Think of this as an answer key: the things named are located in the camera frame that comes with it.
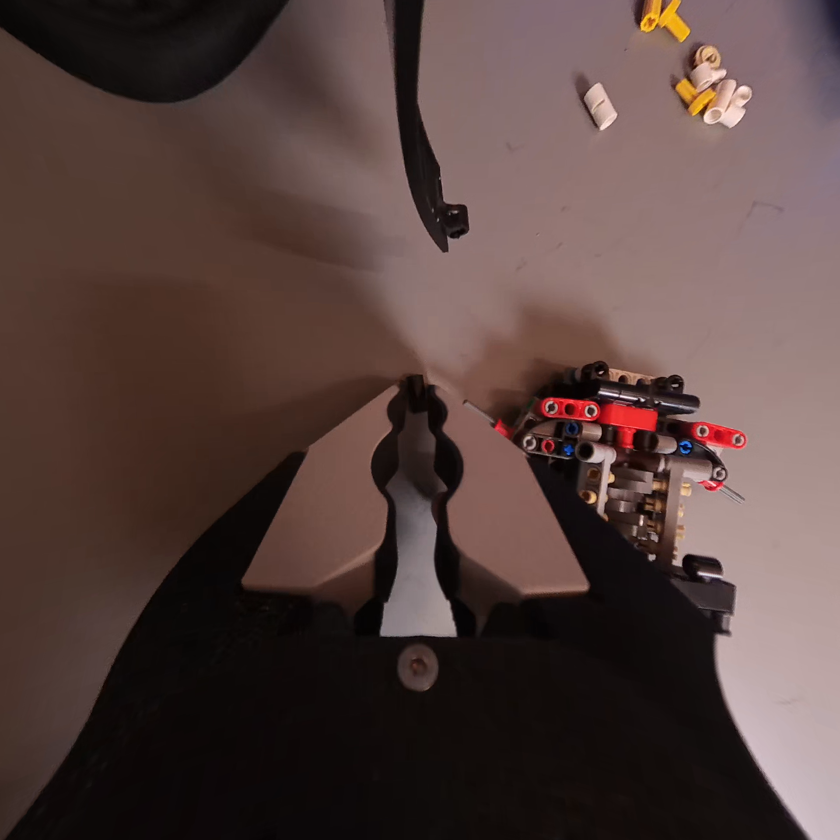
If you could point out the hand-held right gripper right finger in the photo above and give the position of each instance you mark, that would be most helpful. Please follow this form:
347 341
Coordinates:
512 518

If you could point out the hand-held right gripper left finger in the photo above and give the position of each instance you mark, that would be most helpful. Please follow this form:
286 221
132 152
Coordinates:
321 518

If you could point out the lego car chassis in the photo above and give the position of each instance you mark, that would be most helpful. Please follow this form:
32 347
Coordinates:
623 420

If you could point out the black lego pin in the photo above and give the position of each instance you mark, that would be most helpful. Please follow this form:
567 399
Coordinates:
415 387

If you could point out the black curved lego panel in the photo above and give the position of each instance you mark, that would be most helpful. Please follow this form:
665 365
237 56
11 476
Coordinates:
417 131

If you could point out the person's left forearm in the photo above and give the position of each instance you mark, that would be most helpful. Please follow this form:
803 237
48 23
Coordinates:
144 46

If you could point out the white lego connector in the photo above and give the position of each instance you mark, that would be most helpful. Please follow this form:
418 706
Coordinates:
600 106

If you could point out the pile of small lego pieces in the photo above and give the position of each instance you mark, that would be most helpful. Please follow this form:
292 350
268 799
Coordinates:
715 98

